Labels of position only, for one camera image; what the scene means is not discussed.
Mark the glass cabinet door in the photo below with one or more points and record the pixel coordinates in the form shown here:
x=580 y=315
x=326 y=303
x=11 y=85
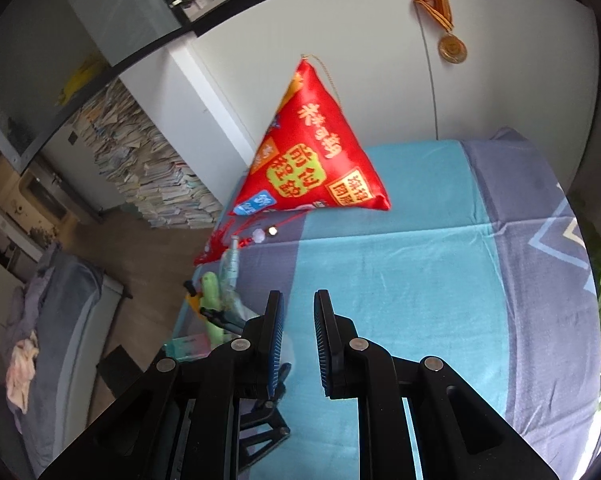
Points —
x=80 y=20

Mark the pile of papers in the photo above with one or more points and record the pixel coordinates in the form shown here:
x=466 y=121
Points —
x=150 y=175

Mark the red triangular cushion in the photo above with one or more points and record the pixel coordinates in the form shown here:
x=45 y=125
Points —
x=310 y=160

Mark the wooden cabinet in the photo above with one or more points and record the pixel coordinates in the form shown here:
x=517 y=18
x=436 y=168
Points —
x=40 y=195

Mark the dark square object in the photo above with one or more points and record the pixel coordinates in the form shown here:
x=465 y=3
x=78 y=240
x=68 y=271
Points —
x=120 y=372

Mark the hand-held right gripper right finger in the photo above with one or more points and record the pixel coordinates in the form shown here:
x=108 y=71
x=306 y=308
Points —
x=323 y=340

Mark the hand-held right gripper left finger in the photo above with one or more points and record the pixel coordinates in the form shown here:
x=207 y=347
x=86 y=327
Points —
x=275 y=340

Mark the pink cloth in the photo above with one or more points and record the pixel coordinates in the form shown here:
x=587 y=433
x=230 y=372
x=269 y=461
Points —
x=23 y=365

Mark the metal door latch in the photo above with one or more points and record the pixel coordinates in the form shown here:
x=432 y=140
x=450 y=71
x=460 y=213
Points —
x=181 y=1

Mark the black gel pen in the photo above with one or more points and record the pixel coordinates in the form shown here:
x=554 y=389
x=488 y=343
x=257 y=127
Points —
x=220 y=320

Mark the yellow plush toy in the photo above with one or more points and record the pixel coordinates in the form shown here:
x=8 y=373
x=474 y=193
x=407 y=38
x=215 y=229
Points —
x=83 y=77

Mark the red tassel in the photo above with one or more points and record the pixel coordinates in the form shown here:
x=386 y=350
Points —
x=220 y=245

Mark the bed with grey blanket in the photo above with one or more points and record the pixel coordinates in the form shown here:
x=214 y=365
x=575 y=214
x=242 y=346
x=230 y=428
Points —
x=65 y=310

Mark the gold medal with striped ribbon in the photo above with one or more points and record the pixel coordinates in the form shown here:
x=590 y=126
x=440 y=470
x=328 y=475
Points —
x=452 y=49

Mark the translucent plastic cup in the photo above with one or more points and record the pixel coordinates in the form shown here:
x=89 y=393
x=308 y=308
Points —
x=238 y=307

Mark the blue and grey cloth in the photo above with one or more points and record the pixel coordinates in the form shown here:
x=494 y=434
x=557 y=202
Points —
x=430 y=310

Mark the black wall switch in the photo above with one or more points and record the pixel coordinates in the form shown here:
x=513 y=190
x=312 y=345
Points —
x=72 y=138

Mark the light green pen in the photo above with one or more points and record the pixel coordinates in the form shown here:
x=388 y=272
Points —
x=210 y=290

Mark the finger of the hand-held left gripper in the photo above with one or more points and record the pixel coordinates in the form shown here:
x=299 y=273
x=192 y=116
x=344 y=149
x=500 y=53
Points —
x=260 y=427

